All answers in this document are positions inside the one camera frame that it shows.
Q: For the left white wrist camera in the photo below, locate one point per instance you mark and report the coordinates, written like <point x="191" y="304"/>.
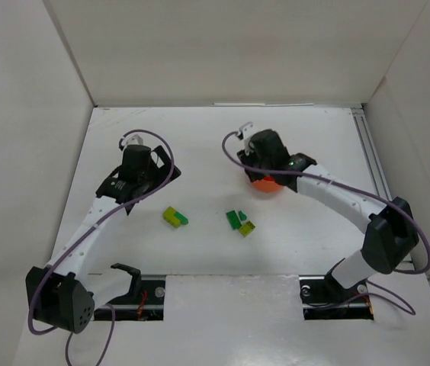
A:
<point x="130" y="139"/>

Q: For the aluminium rail right side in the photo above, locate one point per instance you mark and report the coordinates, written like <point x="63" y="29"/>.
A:
<point x="370" y="154"/>

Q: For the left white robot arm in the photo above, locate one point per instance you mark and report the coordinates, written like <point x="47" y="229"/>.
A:
<point x="61" y="294"/>

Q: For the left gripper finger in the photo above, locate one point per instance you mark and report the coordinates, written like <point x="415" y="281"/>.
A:
<point x="161" y="156"/>
<point x="163" y="175"/>

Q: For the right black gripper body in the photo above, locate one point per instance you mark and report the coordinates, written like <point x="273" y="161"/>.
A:
<point x="246" y="158"/>

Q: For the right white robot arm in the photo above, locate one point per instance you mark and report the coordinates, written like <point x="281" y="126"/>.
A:
<point x="388" y="233"/>

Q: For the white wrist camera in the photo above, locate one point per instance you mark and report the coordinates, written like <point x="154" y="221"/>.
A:
<point x="245" y="132"/>
<point x="130" y="139"/>

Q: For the lime square lego brick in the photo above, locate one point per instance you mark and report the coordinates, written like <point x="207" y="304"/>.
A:
<point x="247" y="228"/>

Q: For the green lego brick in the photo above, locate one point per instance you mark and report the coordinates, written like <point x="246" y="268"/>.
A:
<point x="233" y="220"/>

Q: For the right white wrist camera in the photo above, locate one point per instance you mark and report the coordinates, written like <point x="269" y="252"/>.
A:
<point x="245" y="132"/>

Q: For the orange divided round container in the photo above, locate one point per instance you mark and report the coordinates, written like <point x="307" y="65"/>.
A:
<point x="265" y="185"/>

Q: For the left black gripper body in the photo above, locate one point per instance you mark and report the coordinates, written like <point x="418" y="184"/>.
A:
<point x="165" y="168"/>

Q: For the lime green lego stack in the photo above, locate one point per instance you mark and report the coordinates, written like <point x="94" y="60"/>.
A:
<point x="169" y="215"/>

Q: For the small dark green lego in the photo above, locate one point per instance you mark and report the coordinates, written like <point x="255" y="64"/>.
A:
<point x="242" y="216"/>

